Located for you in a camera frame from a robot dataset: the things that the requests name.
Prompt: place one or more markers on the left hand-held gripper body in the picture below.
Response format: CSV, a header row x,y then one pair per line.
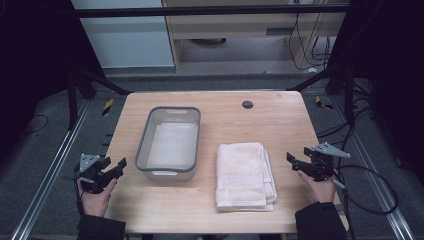
x,y
89,173

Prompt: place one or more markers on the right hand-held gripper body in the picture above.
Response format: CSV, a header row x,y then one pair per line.
x,y
322,166

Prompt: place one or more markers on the white towel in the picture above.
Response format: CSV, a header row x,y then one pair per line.
x,y
240,176

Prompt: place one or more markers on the white basin with grey rim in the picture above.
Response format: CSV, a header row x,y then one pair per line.
x,y
171,143

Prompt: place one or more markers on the person's right hand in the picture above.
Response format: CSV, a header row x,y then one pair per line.
x,y
321,190

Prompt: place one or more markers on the person's left hand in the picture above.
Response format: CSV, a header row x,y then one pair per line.
x,y
96,203

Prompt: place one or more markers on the yellow black floor tape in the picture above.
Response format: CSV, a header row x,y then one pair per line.
x,y
107,107
320,102

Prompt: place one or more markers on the black curtain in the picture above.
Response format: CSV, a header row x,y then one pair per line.
x,y
390,66
33,60

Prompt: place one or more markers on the white cabinet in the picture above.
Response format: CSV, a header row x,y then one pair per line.
x,y
126,40

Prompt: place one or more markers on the light wooden desk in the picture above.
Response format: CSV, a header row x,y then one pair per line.
x,y
233,25

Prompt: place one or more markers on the aluminium floor rail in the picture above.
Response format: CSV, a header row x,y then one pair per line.
x,y
50,170
373,180

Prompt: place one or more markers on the black frame strut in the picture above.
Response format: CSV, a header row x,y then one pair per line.
x,y
71,100
349,100

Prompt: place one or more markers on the black horizontal frame bar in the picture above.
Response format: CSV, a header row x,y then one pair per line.
x,y
200,12

